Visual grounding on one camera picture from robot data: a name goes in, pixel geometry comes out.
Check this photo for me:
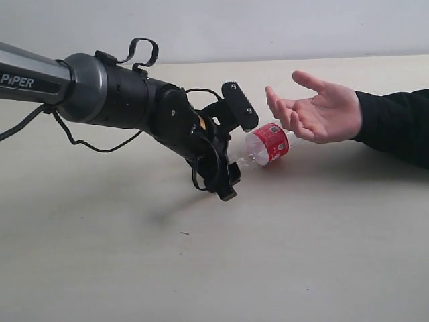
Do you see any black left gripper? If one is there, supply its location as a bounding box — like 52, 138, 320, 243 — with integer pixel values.
157, 85, 241, 201

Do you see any clear bottle red label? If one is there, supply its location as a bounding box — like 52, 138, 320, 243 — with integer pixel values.
228, 121, 303, 170

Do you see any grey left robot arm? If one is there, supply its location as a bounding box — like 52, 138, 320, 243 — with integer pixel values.
1, 44, 243, 201

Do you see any black sleeved forearm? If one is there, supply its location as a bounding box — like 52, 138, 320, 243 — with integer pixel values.
353, 89, 428, 169

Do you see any open bare human hand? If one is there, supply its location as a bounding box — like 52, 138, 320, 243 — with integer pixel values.
265, 70, 363, 144

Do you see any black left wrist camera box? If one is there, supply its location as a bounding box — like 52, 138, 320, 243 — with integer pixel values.
221, 81, 259, 132

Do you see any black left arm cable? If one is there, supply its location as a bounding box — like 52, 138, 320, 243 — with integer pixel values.
0, 38, 235, 194

